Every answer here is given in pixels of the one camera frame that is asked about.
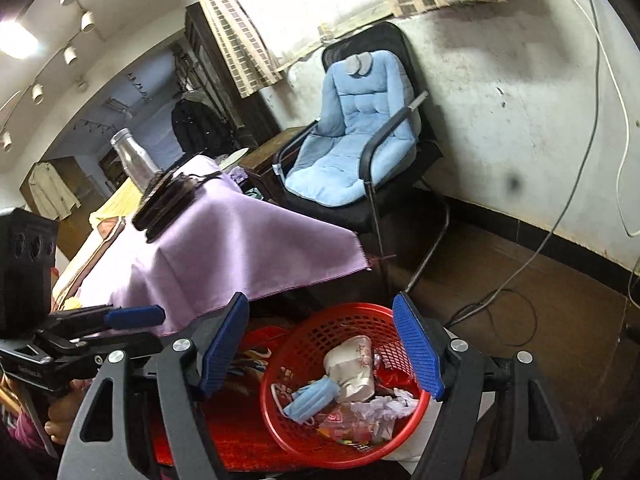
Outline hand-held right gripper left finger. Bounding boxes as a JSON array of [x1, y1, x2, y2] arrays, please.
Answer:
[[57, 292, 250, 480]]

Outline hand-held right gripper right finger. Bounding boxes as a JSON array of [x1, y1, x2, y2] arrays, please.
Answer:
[[392, 291, 583, 480]]

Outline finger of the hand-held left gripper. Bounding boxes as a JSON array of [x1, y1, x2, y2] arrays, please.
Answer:
[[67, 332, 164, 362], [47, 304, 167, 333]]

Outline white tissue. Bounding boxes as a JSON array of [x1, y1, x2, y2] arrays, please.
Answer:
[[350, 394, 419, 432]]

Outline crushed paper cup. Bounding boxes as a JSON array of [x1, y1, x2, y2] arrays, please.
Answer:
[[324, 336, 377, 403]]

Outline blue face mask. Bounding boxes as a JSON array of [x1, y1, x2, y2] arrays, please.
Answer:
[[284, 379, 342, 424]]

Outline red plastic basket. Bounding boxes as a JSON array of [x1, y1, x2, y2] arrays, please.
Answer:
[[260, 302, 432, 467]]

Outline person's left forearm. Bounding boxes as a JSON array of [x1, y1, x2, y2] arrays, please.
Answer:
[[0, 400, 51, 463]]

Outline person's left hand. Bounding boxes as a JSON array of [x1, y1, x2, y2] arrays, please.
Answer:
[[44, 381, 90, 447]]

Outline brown satin pillow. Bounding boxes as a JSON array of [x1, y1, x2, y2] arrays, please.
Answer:
[[52, 215, 127, 307]]

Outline hanging beige shirt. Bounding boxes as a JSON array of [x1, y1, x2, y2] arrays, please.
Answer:
[[27, 161, 82, 221]]

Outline red floor mat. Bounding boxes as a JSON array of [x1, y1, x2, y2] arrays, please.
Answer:
[[149, 326, 282, 472]]

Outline purple table cloth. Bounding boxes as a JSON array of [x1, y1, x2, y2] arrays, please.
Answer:
[[75, 155, 372, 337]]

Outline yellow towel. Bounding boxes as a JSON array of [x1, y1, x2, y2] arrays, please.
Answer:
[[90, 179, 147, 222]]

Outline brown wooden instrument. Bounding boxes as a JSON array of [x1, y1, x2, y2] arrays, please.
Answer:
[[131, 164, 224, 242]]

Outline black office chair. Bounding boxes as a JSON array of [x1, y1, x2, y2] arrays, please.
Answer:
[[272, 21, 452, 297]]

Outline steel water bottle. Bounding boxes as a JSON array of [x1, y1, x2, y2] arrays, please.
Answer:
[[110, 128, 162, 194]]

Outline wooden side table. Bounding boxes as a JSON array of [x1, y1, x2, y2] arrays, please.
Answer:
[[239, 126, 322, 202]]

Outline hanging black jacket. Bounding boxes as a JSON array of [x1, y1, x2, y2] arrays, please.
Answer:
[[171, 92, 234, 157]]

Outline bright ceiling light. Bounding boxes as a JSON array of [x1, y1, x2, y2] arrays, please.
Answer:
[[0, 16, 42, 59]]

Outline blue chair cushion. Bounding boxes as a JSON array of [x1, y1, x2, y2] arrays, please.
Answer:
[[284, 51, 422, 200]]

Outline dark wooden cabinet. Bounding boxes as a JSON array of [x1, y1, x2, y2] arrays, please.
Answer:
[[184, 2, 282, 137]]

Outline checkered window curtain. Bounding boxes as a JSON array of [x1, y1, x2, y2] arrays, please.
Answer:
[[186, 0, 537, 99]]

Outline white sheer curtain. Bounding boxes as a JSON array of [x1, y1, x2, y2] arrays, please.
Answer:
[[212, 0, 396, 73]]

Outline black floor cable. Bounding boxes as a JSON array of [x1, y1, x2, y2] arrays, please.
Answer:
[[444, 287, 539, 349]]

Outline grey wall cable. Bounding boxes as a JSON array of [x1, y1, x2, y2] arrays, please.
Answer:
[[445, 0, 602, 327]]

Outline white wall cable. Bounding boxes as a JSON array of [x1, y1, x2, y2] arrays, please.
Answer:
[[547, 0, 640, 239]]

